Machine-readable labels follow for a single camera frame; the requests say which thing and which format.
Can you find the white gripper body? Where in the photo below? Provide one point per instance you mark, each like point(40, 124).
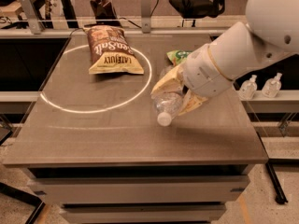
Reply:
point(204, 72)

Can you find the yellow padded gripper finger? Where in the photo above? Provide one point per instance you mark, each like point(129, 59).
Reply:
point(191, 101)
point(171, 80)

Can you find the clear plastic water bottle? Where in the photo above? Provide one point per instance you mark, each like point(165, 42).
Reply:
point(167, 106)

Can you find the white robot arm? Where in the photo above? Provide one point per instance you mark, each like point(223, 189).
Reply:
point(270, 34)

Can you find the clear hand sanitizer bottle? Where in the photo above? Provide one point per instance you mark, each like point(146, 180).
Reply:
point(248, 88)

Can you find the green snack bag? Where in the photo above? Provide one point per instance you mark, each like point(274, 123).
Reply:
point(177, 56)

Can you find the brown sea salt chip bag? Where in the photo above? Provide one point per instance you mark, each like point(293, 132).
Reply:
point(110, 51)

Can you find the dark device behind glass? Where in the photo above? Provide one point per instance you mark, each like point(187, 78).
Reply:
point(104, 13)

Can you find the grey table drawer cabinet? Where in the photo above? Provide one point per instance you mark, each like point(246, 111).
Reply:
point(154, 194)

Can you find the middle metal rail bracket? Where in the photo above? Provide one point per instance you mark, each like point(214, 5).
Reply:
point(145, 16)

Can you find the metal rail bracket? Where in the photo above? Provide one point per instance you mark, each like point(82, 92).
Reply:
point(145, 16)
point(29, 10)

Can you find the left metal rail bracket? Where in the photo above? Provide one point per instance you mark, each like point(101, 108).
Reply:
point(29, 10)

